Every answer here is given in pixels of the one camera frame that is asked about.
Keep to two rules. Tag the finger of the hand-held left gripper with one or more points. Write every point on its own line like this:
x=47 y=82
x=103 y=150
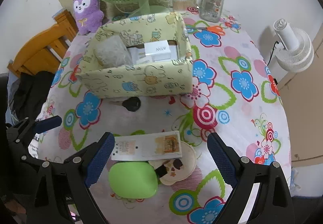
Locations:
x=21 y=153
x=48 y=123

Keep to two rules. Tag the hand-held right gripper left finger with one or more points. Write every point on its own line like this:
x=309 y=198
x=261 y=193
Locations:
x=99 y=158

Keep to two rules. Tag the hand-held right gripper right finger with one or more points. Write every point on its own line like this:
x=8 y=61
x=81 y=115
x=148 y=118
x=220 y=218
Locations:
x=222 y=161

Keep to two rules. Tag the round beige compact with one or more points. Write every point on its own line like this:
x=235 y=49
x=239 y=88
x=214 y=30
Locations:
x=184 y=161

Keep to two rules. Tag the green oval case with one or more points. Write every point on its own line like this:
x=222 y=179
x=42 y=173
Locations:
x=131 y=179

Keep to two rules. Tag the long white box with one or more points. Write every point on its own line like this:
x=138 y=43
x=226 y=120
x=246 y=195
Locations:
x=143 y=148

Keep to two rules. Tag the black car key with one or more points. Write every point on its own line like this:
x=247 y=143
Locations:
x=131 y=104

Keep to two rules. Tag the yellow patterned storage box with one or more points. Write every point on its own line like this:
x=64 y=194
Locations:
x=141 y=80

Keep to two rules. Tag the white bagged item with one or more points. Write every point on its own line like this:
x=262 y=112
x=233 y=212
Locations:
x=112 y=51

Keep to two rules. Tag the white charger box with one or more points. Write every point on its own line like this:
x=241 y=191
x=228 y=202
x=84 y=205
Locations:
x=157 y=50

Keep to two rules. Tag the dark clothing pile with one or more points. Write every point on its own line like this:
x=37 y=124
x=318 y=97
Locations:
x=30 y=95

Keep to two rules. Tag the floral tablecloth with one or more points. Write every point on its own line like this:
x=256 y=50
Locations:
x=227 y=113

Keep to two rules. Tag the orange wooden chair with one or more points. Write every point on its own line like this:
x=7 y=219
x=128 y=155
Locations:
x=37 y=47

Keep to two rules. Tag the beige cabinet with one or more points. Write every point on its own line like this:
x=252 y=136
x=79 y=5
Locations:
x=302 y=118

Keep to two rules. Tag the purple plush toy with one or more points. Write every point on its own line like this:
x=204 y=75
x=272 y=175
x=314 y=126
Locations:
x=87 y=17

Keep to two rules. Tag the white standing fan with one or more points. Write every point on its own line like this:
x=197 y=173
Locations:
x=295 y=50

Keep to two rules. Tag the clear cotton swab jar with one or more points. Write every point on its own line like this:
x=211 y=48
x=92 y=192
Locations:
x=180 y=3

